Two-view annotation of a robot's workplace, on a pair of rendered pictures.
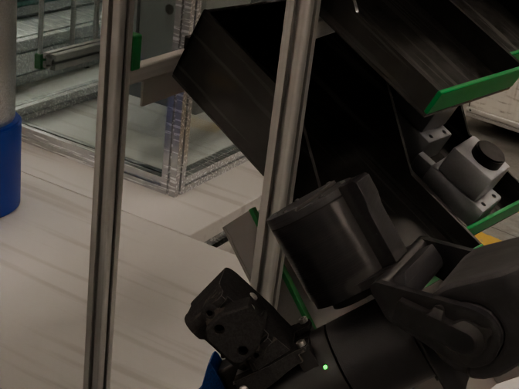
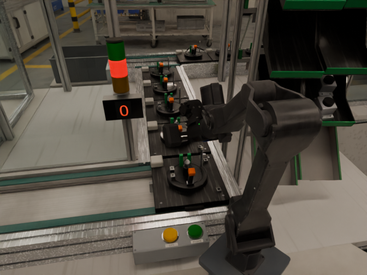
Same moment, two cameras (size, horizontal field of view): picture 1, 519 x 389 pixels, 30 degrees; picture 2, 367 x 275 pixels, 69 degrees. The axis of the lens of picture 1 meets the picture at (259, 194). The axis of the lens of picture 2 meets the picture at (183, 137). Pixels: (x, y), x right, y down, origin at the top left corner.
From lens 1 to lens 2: 0.51 m
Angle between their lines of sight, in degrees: 47
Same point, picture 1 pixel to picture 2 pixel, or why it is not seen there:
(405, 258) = (218, 105)
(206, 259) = not seen: hidden behind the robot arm
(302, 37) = (253, 52)
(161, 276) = not seen: hidden behind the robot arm
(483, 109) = not seen: outside the picture
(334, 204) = (207, 88)
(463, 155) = (318, 99)
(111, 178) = (230, 84)
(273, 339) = (193, 114)
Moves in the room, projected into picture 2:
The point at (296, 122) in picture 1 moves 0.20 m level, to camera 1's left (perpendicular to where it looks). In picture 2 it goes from (252, 75) to (206, 58)
